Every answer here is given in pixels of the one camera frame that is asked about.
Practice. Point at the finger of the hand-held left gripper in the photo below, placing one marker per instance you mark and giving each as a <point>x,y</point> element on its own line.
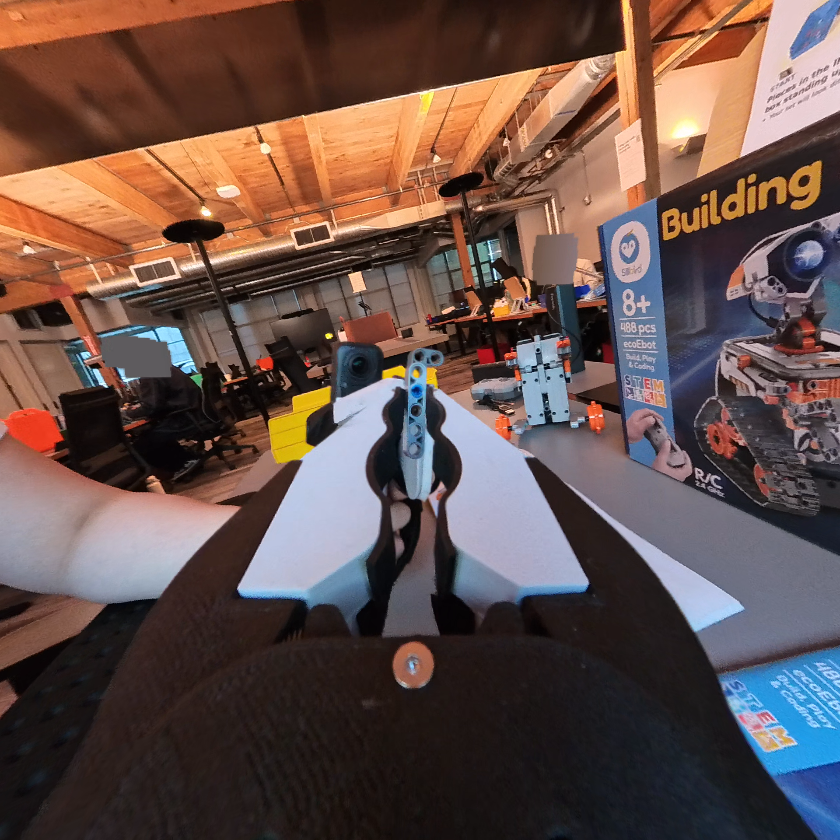
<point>361,400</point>

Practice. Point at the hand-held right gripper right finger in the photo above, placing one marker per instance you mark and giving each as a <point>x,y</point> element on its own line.
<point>505,525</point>

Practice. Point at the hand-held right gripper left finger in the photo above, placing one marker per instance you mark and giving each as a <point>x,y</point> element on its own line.
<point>321,525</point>

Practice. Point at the light grey technic beam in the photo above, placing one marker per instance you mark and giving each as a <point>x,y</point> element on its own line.
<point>415,453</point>

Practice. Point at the person's left forearm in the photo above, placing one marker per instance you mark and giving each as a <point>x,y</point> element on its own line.
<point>98,538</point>

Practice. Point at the background grey desk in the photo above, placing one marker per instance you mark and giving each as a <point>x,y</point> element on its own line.
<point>420,344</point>

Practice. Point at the person's left hand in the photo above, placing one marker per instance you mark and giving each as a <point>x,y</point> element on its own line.
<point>397,525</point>

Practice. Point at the brown cardboard box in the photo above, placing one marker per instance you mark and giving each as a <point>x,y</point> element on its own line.
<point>371,327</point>

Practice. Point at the black monitor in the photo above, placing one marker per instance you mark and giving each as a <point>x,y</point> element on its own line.
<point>302,328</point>

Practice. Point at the yellow plastic bin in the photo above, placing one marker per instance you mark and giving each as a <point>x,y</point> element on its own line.
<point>295,426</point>

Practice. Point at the grey remote controller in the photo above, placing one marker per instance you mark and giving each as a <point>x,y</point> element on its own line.
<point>492,388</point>

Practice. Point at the ceiling air vent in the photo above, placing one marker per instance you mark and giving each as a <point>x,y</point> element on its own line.
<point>312,235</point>
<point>155,271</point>

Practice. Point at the grey orange toy robot model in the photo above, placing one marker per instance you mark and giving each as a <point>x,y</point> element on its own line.
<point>544,380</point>

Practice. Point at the open instruction booklet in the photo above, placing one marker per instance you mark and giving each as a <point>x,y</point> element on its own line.
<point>656,577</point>

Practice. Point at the long wooden workbench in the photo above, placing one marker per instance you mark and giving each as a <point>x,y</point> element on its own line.
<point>512,315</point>

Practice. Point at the white bottle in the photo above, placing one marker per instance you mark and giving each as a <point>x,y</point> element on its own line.
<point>155,484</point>

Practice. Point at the black upright router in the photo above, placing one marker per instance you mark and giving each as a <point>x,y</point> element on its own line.
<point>568,315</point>

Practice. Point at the black mesh office chair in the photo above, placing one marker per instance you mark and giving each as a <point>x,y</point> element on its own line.
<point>98,433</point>

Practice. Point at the orange plastic case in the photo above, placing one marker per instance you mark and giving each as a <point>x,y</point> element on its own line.
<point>29,430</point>

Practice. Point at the blue robot kit box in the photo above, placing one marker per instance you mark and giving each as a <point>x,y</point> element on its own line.
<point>722,275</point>

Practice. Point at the blue robot kit manual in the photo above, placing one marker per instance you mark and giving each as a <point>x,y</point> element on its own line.
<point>787,709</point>

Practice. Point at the white paper notice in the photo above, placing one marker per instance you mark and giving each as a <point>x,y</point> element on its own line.
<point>628,154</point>

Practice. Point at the white instruction poster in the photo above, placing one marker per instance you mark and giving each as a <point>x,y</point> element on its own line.
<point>794,72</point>

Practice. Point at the silver air duct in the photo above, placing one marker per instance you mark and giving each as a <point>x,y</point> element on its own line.
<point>262,256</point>

